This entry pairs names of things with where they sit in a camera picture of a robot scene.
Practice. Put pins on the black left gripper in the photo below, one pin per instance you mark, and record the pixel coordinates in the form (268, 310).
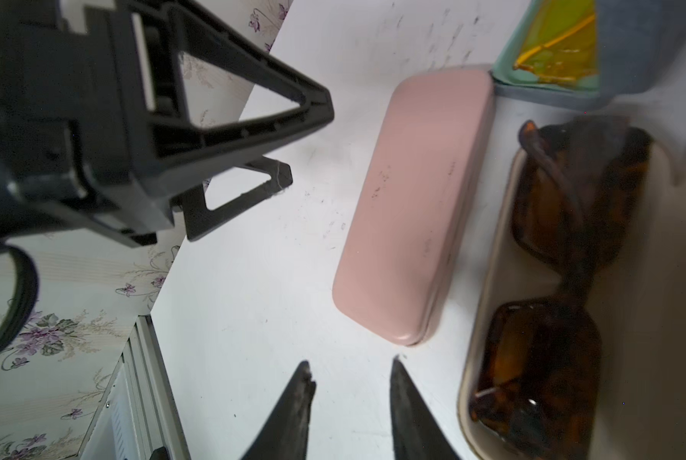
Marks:
(73, 126)

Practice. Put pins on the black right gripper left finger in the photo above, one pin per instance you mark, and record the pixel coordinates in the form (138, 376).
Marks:
(285, 434)

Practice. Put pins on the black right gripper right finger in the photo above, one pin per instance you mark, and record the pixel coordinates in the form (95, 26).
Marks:
(416, 434)

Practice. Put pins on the pink glasses case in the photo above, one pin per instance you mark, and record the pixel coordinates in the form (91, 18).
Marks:
(396, 264)

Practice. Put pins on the grey case yellow lining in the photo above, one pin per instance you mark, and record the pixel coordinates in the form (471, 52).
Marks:
(582, 54)

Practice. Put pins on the brown sunglasses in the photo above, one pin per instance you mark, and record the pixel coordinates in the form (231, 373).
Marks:
(538, 381)

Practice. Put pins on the aluminium rail frame front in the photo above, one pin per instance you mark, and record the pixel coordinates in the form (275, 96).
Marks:
(137, 417)

